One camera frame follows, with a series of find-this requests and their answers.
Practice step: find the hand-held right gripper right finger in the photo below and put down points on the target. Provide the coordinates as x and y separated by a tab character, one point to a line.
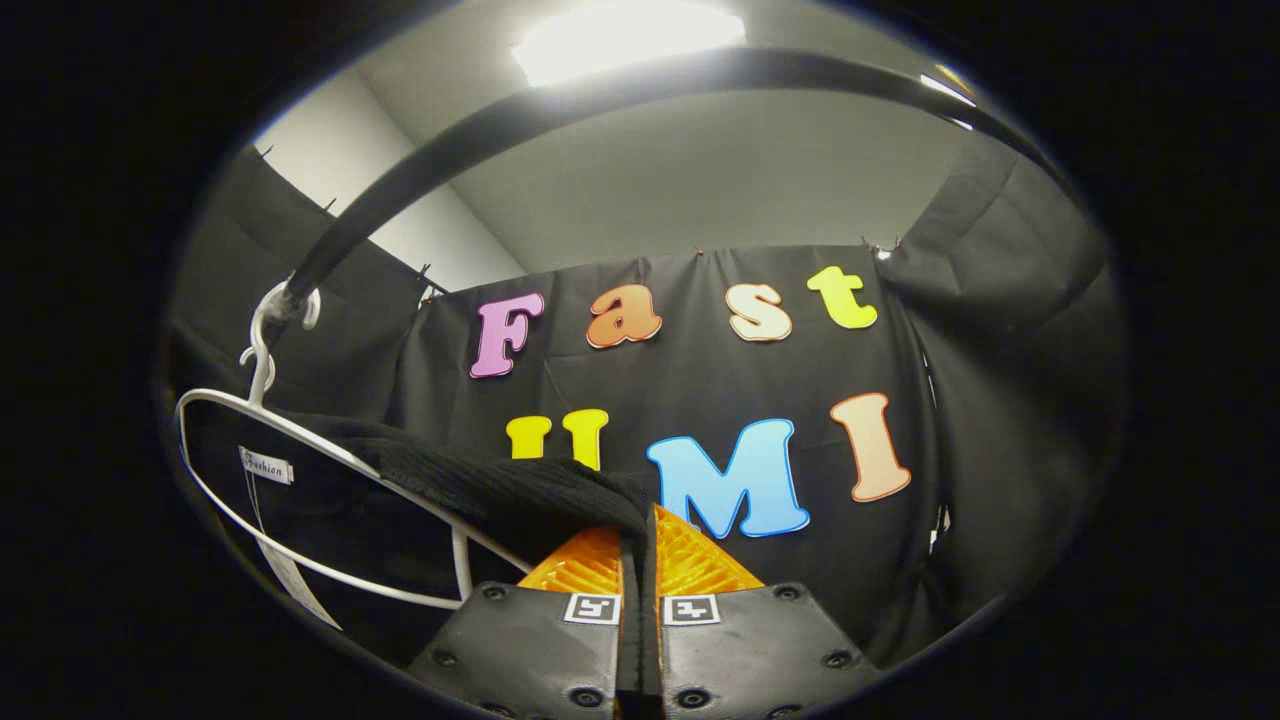
750	650

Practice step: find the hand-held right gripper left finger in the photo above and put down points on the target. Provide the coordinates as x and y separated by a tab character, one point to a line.
540	650

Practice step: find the black jacket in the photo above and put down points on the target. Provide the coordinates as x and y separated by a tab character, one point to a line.
500	490

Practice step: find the white plastic hanger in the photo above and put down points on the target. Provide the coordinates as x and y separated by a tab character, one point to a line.
262	370

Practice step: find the black metal clothes rack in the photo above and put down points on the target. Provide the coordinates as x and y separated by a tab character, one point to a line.
600	95

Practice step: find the white paper hang tag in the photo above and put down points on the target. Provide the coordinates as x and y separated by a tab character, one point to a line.
295	580

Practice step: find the black backdrop cloth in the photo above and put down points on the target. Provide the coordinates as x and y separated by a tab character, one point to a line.
950	350

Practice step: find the narrow ceiling light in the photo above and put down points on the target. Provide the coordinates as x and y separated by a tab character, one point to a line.
950	92

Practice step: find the large rectangular ceiling light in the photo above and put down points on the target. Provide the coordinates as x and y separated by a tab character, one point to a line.
625	35

